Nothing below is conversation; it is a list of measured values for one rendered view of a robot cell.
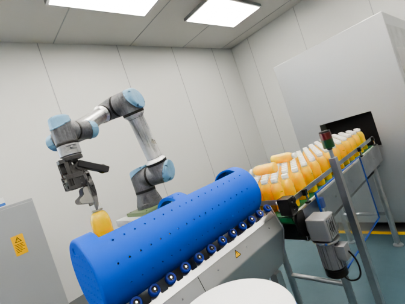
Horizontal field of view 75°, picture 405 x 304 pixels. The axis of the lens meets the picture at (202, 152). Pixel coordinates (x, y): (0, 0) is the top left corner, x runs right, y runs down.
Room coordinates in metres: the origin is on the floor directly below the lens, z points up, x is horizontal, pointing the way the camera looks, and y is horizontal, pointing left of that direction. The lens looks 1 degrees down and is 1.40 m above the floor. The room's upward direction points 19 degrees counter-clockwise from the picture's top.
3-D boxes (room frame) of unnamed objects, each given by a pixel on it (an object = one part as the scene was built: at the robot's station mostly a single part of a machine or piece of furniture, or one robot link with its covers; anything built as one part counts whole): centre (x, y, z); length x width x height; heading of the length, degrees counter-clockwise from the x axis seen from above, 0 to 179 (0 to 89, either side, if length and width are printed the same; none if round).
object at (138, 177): (1.52, 0.38, 1.34); 0.13 x 0.12 x 0.14; 69
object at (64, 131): (0.96, 0.46, 1.61); 0.09 x 0.08 x 0.11; 159
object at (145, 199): (1.52, 0.38, 1.22); 0.15 x 0.15 x 0.10
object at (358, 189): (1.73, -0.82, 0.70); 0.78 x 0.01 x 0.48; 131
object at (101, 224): (0.97, 0.44, 1.22); 0.07 x 0.07 x 0.19
